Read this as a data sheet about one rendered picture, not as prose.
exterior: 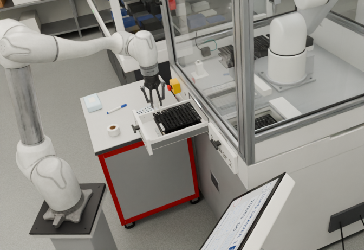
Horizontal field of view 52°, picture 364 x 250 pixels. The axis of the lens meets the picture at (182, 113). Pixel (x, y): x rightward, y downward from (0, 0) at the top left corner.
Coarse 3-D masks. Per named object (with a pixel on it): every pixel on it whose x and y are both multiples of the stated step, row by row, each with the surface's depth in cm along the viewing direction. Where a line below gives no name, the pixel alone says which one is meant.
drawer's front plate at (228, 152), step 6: (210, 126) 186; (210, 132) 189; (216, 132) 181; (210, 138) 193; (216, 138) 183; (222, 138) 177; (222, 144) 176; (228, 144) 174; (222, 150) 179; (228, 150) 170; (222, 156) 182; (228, 156) 173; (234, 156) 167; (228, 162) 176; (234, 162) 168; (234, 168) 170
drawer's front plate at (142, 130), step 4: (136, 116) 201; (136, 120) 199; (140, 120) 197; (136, 124) 205; (140, 124) 194; (140, 128) 192; (144, 128) 192; (140, 132) 199; (144, 132) 188; (144, 136) 187; (144, 140) 193; (148, 140) 185; (148, 144) 186; (148, 148) 187; (148, 152) 191; (152, 152) 190
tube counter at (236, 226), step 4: (236, 224) 117; (240, 224) 114; (232, 228) 116; (236, 228) 114; (232, 232) 114; (228, 236) 114; (232, 236) 111; (228, 240) 111; (224, 244) 111; (228, 244) 109; (220, 248) 111; (224, 248) 108
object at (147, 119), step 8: (176, 104) 211; (192, 104) 216; (152, 112) 209; (200, 112) 208; (144, 120) 210; (152, 120) 211; (152, 128) 206; (192, 128) 193; (200, 128) 195; (208, 128) 197; (152, 136) 200; (160, 136) 190; (168, 136) 190; (176, 136) 192; (184, 136) 194; (192, 136) 196; (152, 144) 189; (160, 144) 191; (168, 144) 193
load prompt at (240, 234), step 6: (264, 192) 119; (258, 198) 119; (264, 198) 115; (258, 204) 115; (252, 210) 115; (252, 216) 111; (246, 222) 111; (240, 228) 111; (246, 228) 107; (240, 234) 107; (234, 240) 107; (234, 246) 104
